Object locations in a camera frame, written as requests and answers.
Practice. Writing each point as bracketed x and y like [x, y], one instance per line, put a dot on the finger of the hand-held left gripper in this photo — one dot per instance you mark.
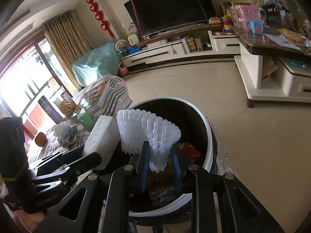
[70, 156]
[87, 163]

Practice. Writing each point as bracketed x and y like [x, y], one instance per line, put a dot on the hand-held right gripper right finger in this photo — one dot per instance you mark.
[176, 177]

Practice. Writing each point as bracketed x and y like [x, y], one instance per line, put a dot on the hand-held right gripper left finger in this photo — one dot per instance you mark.
[144, 174]

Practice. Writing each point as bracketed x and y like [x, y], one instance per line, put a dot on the white foam block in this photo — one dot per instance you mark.
[102, 138]

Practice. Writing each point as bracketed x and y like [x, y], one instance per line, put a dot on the red snack packet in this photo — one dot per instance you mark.
[192, 151]

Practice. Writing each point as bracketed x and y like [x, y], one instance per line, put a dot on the white foam net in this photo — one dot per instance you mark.
[136, 131]

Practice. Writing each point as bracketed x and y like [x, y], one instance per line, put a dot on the black bin with white rim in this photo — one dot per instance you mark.
[194, 126]

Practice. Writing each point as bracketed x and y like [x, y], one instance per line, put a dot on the person's left forearm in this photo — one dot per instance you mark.
[29, 222]

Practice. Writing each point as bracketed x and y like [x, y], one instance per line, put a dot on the white plastic bag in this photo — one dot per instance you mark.
[65, 136]

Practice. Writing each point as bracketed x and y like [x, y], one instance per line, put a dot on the brown round cushion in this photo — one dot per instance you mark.
[40, 139]

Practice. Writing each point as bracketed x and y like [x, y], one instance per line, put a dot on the green plastic container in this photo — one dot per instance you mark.
[86, 121]

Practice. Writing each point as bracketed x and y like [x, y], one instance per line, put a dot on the shiny plastic sheet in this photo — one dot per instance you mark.
[222, 155]

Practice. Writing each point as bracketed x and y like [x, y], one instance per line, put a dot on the snack jar with striped label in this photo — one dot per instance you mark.
[66, 105]

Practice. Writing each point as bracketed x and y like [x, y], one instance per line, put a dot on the purple tall container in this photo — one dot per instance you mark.
[46, 109]

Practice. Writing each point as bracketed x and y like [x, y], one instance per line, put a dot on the red framed glass door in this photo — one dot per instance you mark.
[24, 85]

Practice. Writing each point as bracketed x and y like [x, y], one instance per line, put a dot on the orange printed box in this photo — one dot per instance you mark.
[97, 94]

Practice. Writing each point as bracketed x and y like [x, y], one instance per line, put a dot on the plaid tablecloth table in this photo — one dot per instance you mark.
[116, 97]

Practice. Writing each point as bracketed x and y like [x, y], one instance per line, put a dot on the light blue plastic cover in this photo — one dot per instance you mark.
[94, 63]

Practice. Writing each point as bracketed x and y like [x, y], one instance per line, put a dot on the pink toy can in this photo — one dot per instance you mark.
[123, 69]

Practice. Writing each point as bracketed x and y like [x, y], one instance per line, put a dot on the beige patterned curtain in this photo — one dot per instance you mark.
[65, 46]

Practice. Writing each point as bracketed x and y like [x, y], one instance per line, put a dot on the small white fan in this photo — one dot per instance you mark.
[121, 47]

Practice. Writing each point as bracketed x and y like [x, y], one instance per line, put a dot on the white television cabinet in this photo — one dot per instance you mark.
[158, 54]

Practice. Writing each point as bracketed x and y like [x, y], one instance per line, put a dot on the white toy telephone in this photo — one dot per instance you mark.
[133, 40]

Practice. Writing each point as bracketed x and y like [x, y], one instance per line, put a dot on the marble top coffee table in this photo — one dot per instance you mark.
[255, 60]

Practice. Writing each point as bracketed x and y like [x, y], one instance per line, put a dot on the small toy phone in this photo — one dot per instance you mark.
[214, 20]

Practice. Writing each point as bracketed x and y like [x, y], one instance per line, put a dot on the black television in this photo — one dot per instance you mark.
[170, 7]

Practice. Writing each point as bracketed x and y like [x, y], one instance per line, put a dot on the blue toy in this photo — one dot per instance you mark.
[257, 27]

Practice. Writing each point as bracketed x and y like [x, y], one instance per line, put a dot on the white paper sheet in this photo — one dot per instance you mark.
[279, 41]

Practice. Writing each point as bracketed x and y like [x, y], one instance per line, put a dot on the pink toy box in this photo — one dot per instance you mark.
[249, 15]

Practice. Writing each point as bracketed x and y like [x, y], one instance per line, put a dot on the black box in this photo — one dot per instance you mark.
[271, 15]

